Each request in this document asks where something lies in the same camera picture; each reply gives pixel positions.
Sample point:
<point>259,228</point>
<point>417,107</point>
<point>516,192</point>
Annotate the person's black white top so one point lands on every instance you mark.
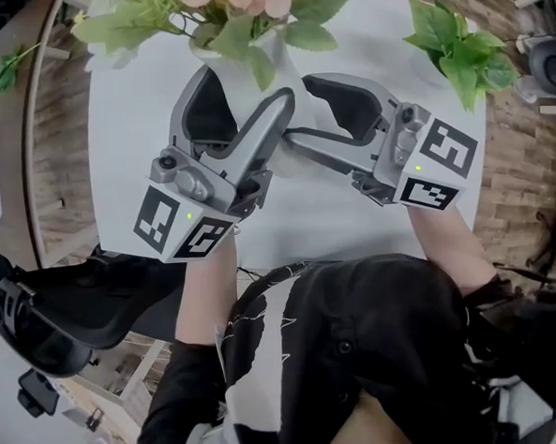
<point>382,313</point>

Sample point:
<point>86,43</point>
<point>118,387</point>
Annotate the brown round table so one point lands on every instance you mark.
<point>5,139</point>

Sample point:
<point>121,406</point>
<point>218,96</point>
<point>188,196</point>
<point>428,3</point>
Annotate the grey gripper device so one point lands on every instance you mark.
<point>550,66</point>

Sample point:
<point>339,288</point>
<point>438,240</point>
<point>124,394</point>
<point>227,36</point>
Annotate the person's left forearm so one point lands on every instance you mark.
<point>202,291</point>

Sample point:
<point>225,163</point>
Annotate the white table top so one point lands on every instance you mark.
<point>306,224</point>

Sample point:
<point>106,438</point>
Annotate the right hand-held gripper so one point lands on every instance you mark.
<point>443,154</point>

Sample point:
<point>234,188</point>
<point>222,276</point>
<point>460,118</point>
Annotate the person's right forearm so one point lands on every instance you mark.
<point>448,248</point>

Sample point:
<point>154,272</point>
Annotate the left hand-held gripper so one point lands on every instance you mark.
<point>165,214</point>

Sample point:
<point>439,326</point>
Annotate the wooden table with plaid cloth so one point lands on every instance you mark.
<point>141,370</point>

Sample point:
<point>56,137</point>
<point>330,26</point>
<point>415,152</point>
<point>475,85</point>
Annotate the black office chair with headrest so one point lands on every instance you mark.
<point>76,299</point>

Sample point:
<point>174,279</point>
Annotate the green potted plant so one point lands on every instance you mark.
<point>455,55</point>

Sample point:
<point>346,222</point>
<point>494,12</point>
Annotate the small black office chair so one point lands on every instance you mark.
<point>37,393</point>

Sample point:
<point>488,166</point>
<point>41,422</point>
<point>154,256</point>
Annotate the green leaf sprig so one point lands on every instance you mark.
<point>6,75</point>

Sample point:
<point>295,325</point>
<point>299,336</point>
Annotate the pink flowers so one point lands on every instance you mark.
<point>280,63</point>

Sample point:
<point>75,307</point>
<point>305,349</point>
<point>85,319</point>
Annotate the small black stand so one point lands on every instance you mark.
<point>95,420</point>

